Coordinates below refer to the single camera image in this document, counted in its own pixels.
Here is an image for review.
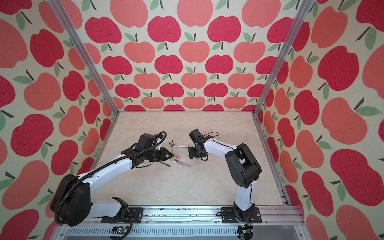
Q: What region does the dark green pen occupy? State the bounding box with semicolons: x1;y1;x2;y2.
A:
160;162;171;168

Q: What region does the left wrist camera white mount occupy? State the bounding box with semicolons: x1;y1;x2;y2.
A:
154;134;164;150

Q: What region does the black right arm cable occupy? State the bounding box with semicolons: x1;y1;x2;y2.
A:
200;131;241;163

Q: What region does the light green pen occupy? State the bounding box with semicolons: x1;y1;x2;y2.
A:
171;141;177;163

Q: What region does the aluminium left rear corner post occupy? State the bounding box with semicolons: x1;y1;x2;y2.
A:
48;1;120;117

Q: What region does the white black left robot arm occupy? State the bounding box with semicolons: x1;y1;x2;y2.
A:
50;132;174;227

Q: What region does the aluminium front rail base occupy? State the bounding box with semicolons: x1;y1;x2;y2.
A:
49;206;310;240

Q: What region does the pink pen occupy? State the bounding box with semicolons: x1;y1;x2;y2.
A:
178;160;191;168

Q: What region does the aluminium right rear corner post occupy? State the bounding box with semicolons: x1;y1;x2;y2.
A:
252;0;315;119

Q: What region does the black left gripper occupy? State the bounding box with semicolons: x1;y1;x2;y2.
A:
144;147;174;162

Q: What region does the aluminium corner post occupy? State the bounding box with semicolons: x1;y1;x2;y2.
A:
48;1;120;117
252;0;315;119

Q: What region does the white pen yellow end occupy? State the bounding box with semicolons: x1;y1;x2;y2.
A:
174;160;186;167

